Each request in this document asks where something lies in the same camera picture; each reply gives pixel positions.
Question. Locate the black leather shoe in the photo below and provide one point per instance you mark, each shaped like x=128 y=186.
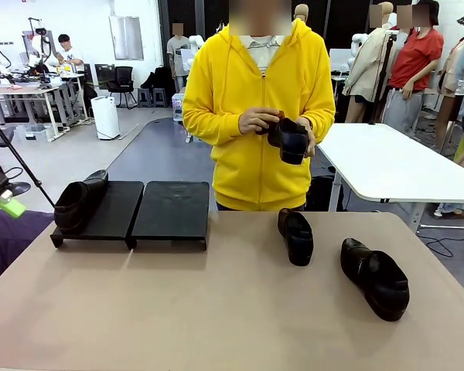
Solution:
x=77 y=205
x=379 y=282
x=290 y=141
x=297 y=239

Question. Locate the person's left forearm yellow sleeve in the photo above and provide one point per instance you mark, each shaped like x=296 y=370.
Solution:
x=321 y=123

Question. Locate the person's right forearm yellow sleeve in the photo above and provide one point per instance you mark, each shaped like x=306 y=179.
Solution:
x=212 y=123

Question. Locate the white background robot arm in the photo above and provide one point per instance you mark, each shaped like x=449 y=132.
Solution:
x=195 y=42
x=0 y=58

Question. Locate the black boom stand round base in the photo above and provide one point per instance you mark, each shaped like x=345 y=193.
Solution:
x=36 y=181

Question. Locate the black metal shoe stand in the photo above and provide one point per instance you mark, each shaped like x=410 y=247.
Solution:
x=170 y=212
x=116 y=216

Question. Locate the person's left hand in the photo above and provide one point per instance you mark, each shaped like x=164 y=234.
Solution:
x=311 y=143

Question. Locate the person's right hand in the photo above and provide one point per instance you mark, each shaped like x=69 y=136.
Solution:
x=255 y=120

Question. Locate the purple cloth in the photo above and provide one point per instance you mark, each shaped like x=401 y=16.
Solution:
x=11 y=243

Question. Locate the clear plastic storage box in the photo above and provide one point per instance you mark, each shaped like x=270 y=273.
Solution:
x=35 y=133

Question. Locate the white background desk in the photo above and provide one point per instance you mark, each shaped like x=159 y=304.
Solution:
x=23 y=89

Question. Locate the white table with metal legs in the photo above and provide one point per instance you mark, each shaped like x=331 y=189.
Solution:
x=390 y=166

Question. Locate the white air purifier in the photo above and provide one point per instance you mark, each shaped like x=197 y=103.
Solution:
x=105 y=120

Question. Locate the white red background robot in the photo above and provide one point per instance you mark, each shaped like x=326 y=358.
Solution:
x=36 y=42

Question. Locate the seated person white t-shirt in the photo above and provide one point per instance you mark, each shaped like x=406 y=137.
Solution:
x=70 y=56

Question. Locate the black floor box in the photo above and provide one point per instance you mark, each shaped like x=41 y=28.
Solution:
x=321 y=193

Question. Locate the black office chair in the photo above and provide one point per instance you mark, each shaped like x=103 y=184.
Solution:
x=122 y=77

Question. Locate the grey plastic stool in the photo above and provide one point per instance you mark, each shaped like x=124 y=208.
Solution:
x=159 y=96
x=145 y=96

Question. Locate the mannequin with bucket hat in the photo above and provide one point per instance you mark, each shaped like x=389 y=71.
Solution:
x=454 y=65

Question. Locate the black bag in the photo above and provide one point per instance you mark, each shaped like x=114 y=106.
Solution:
x=156 y=79

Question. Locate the computer tower with lights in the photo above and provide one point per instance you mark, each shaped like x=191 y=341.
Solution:
x=178 y=108

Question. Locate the mannequin in red t-shirt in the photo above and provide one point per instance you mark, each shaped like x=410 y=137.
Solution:
x=415 y=58

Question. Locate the black tripod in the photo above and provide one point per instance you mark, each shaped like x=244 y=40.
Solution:
x=384 y=69

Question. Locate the mannequin in beige coat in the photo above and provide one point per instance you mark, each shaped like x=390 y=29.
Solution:
x=369 y=69

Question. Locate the standing person grey t-shirt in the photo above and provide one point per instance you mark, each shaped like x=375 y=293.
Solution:
x=178 y=50

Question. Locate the person in yellow hoodie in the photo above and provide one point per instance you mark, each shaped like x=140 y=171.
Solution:
x=236 y=77

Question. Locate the bare beige mannequin head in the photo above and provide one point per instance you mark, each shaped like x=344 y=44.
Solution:
x=301 y=11

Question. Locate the white wall panel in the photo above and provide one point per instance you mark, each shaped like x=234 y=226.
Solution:
x=126 y=38

